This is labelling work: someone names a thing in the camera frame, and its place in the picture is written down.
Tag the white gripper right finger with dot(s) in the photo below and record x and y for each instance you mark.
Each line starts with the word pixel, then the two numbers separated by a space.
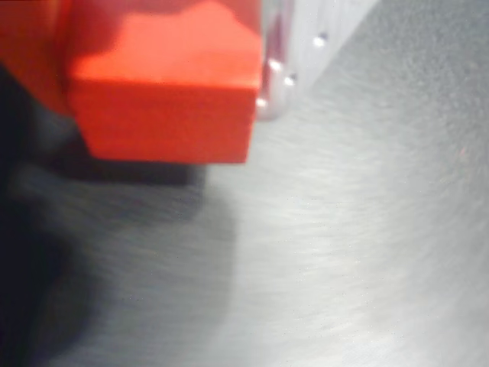
pixel 305 23

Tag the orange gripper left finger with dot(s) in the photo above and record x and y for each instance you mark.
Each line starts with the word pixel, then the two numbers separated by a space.
pixel 30 42

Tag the red block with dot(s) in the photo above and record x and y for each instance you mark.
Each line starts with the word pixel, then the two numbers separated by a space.
pixel 168 111

